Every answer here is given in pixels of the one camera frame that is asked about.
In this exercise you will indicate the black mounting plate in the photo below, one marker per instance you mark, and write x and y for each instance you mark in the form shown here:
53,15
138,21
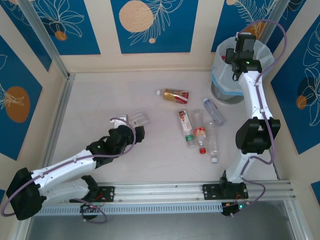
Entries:
211,191
108,193

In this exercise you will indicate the aluminium side rail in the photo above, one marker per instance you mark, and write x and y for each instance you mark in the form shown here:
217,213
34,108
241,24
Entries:
275,171
60,112

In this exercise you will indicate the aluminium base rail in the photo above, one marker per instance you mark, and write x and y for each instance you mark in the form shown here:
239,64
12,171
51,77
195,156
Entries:
160,191

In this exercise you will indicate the clear bottle barcode label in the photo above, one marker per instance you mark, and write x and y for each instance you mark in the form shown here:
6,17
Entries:
142,118

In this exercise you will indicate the red white labelled bottle green cap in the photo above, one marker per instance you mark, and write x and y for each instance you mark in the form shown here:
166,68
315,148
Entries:
185,122

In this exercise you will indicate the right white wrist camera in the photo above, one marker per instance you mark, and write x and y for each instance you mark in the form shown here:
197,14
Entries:
243,33

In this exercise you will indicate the gold and red labelled bottle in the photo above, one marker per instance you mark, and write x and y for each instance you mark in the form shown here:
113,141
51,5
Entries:
175,96

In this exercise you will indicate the blue floral wall panel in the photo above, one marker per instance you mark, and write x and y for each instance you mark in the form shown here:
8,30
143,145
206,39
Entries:
300,125
225,20
175,30
75,37
15,105
30,40

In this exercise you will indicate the grey metal sheet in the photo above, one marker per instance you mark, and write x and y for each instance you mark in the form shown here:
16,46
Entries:
160,227

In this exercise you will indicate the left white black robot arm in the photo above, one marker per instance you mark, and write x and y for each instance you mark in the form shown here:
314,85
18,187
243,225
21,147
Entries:
65,165

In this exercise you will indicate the grey metal mesh bin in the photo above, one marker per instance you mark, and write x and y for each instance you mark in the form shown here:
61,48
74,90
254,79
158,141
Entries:
225,98

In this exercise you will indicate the clear bottle white cap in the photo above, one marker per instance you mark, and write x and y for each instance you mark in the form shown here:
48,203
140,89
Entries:
213,142

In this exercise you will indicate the black controller board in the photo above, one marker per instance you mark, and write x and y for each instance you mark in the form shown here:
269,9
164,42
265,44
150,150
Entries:
87,208
231,211

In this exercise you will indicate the clear bottle purple Ganten label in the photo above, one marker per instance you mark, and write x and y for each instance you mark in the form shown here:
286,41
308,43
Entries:
213,111

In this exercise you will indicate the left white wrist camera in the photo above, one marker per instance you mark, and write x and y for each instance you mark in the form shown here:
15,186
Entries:
120,117

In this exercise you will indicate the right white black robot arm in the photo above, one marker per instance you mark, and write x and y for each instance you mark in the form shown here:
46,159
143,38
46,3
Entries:
252,95

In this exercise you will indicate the clear bottle red floral label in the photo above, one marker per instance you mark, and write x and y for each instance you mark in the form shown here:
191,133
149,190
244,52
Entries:
200,132

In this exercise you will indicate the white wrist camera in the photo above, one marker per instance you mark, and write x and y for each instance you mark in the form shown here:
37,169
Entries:
120,117
243,33

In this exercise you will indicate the aluminium frame post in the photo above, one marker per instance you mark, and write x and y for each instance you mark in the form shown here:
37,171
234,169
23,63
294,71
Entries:
46,37
276,12

